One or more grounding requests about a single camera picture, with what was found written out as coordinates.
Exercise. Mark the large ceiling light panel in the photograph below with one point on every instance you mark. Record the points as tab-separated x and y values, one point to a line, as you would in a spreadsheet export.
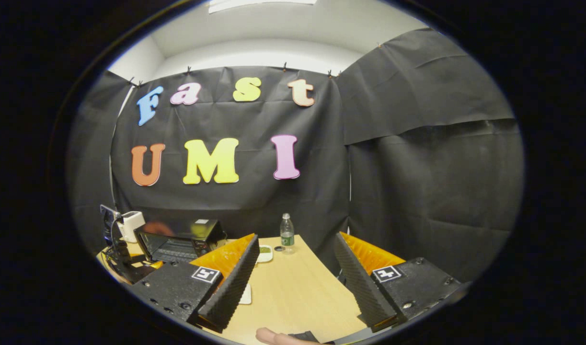
261	4

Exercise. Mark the black backdrop cloth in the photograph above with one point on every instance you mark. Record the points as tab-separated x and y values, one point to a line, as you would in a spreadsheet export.
417	191

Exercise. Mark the clear plastic water bottle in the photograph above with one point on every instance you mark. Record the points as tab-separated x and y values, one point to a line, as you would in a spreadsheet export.
287	237

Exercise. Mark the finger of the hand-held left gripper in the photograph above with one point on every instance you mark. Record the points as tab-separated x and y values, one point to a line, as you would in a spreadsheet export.
130	270

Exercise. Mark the small white dish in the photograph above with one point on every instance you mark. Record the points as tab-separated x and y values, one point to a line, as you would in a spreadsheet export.
265	256

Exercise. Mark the white toaster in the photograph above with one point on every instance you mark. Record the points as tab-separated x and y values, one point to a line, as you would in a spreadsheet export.
132	225

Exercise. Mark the white square plate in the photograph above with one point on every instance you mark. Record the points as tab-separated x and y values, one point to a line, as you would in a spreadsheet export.
246	294

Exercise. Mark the black electric oven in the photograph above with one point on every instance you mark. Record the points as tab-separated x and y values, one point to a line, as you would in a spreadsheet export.
178	247

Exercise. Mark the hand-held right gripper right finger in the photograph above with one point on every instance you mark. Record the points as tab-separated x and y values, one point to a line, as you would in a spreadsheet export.
360	287

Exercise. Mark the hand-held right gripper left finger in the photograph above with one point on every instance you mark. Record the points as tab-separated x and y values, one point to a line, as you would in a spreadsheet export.
235	282

